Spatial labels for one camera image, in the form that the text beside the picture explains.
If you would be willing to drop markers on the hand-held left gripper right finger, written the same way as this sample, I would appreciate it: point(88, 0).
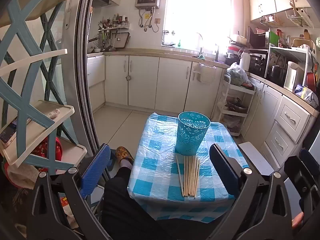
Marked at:
point(222, 170)

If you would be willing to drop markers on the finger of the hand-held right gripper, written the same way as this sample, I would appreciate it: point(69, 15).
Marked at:
point(310, 158)
point(300, 175)

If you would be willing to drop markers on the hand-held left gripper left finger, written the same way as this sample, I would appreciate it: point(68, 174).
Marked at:
point(96, 170)

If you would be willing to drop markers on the row of wooden chopsticks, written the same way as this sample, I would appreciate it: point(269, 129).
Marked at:
point(191, 177)

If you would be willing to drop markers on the teal perforated plastic basket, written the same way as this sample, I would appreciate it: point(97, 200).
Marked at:
point(191, 135)

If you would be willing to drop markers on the person's right hand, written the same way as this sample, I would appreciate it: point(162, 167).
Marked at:
point(298, 220)

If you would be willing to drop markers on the yellow patterned slipper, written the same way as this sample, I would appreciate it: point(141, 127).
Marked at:
point(123, 155)

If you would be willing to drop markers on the white speckled board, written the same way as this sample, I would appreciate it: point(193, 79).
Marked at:
point(257, 157)

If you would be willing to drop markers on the colourful packaging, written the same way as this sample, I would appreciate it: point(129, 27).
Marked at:
point(66, 205)

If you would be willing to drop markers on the cream drawer cabinets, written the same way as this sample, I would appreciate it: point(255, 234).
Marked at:
point(285, 120)

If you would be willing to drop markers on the person's black trouser leg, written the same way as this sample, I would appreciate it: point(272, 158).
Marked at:
point(130, 205)

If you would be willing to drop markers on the red floral cloth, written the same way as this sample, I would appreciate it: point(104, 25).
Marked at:
point(47, 150)

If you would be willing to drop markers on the blue white checkered tablecloth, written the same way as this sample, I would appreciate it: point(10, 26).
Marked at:
point(155, 170)

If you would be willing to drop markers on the crumpled clear plastic bag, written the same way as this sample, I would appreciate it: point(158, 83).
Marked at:
point(311, 100)

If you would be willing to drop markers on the white kitchen trolley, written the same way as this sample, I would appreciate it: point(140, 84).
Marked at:
point(236, 105)

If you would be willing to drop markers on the blue packet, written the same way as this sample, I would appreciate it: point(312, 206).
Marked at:
point(300, 90)

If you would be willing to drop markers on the beige towel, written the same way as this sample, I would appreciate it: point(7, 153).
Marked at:
point(21, 176)

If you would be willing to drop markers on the white electric kettle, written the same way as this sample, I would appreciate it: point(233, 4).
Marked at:
point(293, 76)

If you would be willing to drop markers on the steel cooking pot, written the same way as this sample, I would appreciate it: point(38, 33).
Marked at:
point(276, 73)

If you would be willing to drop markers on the smartphone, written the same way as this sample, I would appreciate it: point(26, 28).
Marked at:
point(8, 132)

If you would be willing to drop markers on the plastic bag of vegetables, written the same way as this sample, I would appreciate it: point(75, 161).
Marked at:
point(237, 75)

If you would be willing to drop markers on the white bag on cabinet door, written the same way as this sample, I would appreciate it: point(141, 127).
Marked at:
point(206, 73)

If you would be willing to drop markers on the blue and cream corner shelf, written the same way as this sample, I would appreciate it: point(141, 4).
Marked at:
point(27, 100)

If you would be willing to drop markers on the cream base cabinets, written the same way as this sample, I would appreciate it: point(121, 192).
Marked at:
point(142, 80)

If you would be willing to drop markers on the black countertop oven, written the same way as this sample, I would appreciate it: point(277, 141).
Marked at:
point(257, 63)

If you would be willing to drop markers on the white countertop shelf rack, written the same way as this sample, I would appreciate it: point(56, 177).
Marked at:
point(287, 52)

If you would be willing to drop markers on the white plastic jug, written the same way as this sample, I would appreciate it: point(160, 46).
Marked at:
point(245, 61)

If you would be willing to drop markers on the green cutting board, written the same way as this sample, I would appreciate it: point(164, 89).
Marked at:
point(273, 40)

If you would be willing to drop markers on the kitchen faucet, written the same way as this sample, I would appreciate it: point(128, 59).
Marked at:
point(200, 45)

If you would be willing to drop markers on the bright kitchen window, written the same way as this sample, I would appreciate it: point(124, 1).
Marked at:
point(197, 12)

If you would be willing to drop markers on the grey sliding door frame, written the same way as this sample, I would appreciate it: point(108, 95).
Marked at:
point(80, 67)

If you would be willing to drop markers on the wall utensil rack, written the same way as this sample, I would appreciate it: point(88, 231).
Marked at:
point(112, 26)

